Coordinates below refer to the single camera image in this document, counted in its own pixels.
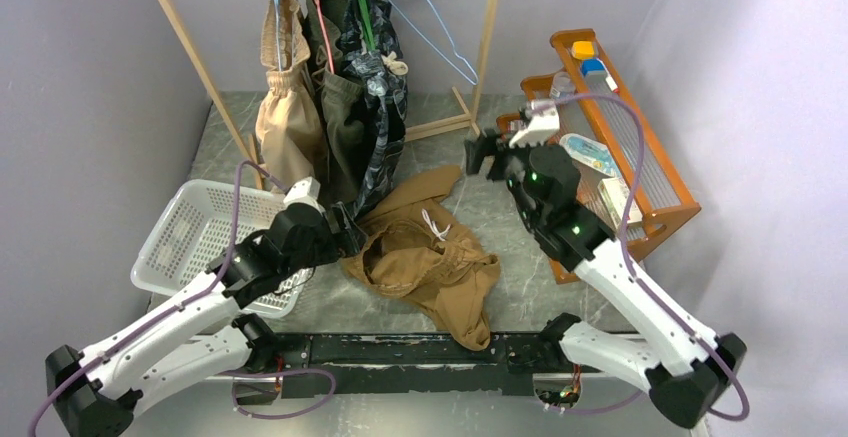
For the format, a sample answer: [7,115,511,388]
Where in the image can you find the orange wooden shelf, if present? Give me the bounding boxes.
[496,28,702,286]

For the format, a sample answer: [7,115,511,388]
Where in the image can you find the light blue wire hanger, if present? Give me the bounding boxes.
[386,0,481,85]

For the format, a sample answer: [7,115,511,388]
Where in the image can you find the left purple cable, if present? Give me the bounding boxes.
[26,159,293,437]

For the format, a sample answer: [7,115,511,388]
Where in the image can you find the purple cable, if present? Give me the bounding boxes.
[529,92,751,423]
[26,159,293,437]

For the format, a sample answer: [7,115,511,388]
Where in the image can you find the white red box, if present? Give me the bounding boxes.
[597,177,643,227]

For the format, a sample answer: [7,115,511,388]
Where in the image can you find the yellow sponge block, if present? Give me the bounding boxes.
[570,40,597,61]

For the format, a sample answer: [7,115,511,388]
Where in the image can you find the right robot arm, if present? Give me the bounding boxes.
[464,129,747,429]

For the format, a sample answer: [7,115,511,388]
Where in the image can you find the white plastic laundry basket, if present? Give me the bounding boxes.
[130,179,309,319]

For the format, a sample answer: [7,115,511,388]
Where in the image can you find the clear plastic jar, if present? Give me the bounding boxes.
[549,70,576,99]

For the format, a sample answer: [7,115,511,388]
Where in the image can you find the green hanger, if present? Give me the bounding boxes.
[357,0,376,51]

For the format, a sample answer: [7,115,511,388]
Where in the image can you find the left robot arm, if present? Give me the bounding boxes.
[44,203,367,436]

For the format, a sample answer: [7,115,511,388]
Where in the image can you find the olive green shorts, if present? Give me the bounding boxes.
[306,0,373,203]

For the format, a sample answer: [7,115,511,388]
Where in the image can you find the blue white box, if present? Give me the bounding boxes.
[579,58,619,94]

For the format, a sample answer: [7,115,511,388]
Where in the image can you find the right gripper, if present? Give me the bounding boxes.
[463,129,547,226]

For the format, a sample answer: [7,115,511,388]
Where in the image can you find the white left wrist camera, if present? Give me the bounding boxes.
[283,176,321,208]

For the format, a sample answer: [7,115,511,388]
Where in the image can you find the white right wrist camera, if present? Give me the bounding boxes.
[508,99,560,148]

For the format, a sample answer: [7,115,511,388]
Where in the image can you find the light blue oval package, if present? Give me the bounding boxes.
[559,133,621,178]

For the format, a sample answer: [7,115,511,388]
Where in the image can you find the pink wire hanger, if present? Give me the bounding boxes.
[313,0,335,74]

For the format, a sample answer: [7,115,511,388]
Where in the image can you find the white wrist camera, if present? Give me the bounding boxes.
[283,176,321,208]
[508,99,560,148]

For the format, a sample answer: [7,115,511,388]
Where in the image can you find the brown shorts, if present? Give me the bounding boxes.
[340,165,501,351]

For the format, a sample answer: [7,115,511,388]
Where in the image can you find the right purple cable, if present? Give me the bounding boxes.
[529,92,751,423]

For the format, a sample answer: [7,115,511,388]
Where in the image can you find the beige shorts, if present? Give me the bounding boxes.
[255,0,328,186]

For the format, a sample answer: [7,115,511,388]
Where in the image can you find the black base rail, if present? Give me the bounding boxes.
[270,331,575,397]

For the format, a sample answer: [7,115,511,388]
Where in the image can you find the wooden clothes rack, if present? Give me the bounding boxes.
[157,0,499,163]

